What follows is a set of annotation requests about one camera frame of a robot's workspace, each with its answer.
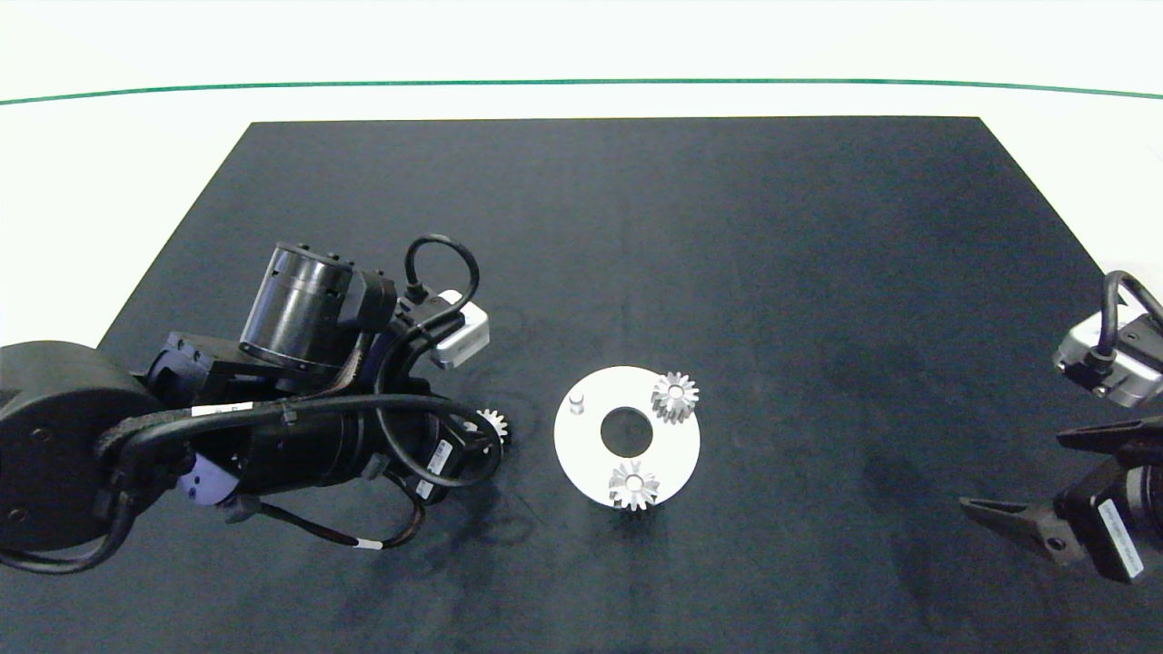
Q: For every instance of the round white plate with pins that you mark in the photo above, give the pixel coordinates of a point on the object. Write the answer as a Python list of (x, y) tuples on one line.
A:
[(581, 454)]

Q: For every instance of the small steel planetary gear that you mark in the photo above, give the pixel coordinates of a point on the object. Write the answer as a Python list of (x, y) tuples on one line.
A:
[(501, 421), (647, 490), (663, 401)]

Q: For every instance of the dark rectangular work mat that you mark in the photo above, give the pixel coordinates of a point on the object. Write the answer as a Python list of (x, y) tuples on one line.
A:
[(727, 227)]

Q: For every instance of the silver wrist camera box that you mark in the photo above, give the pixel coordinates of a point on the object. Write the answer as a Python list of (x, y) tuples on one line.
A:
[(462, 331), (1127, 368)]

